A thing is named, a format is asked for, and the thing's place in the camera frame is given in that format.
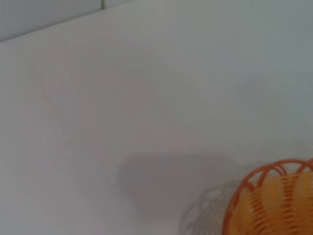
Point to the orange woven plastic basket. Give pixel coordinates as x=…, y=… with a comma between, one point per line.
x=274, y=203

